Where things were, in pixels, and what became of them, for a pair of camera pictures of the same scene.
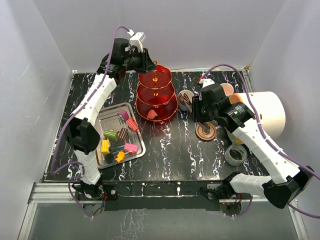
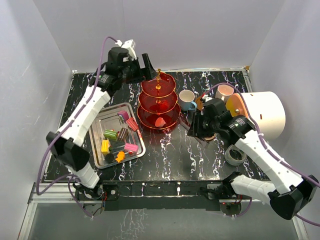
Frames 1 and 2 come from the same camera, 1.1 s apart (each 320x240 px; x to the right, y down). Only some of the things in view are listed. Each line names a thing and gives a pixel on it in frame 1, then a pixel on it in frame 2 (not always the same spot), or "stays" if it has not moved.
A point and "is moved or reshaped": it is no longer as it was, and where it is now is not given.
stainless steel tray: x=119 y=137 stays
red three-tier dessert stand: x=156 y=101 is moved or reshaped
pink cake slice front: x=133 y=147 stays
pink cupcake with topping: x=151 y=114 -> x=159 y=122
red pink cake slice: x=132 y=124 stays
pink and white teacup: x=228 y=89 stays
